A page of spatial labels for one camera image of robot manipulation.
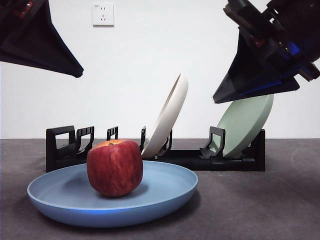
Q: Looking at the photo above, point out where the cream white plate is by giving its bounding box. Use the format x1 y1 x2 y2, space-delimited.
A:
141 72 189 159

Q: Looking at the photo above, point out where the red apple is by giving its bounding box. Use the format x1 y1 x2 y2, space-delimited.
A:
86 139 144 198

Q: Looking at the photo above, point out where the blue plate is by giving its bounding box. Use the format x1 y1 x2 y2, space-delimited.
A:
26 160 199 228

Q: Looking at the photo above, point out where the black plate rack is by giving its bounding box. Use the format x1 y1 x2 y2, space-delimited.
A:
45 124 266 173

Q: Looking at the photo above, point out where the green plate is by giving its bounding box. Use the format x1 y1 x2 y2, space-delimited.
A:
216 93 275 158

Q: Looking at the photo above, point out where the white wall socket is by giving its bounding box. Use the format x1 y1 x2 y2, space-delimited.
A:
92 3 115 27

